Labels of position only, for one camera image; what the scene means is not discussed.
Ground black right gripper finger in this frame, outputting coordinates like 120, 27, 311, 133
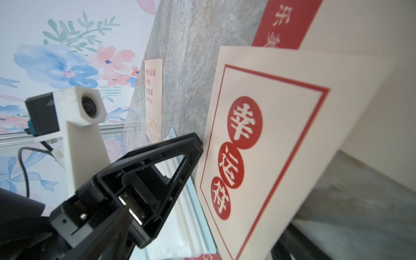
271, 224, 331, 260

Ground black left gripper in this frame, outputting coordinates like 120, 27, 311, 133
1, 133, 203, 260

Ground cream card red circles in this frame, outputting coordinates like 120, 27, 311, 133
194, 45, 395, 260

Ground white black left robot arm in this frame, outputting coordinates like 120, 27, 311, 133
1, 133, 203, 260

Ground red money card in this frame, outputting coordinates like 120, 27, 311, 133
184, 253, 222, 260

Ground pink good luck card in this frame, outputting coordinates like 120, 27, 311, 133
145, 58, 163, 144

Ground red and cream card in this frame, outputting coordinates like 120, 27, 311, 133
252, 1, 416, 190

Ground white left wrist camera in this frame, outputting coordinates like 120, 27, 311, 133
25, 87, 110, 195

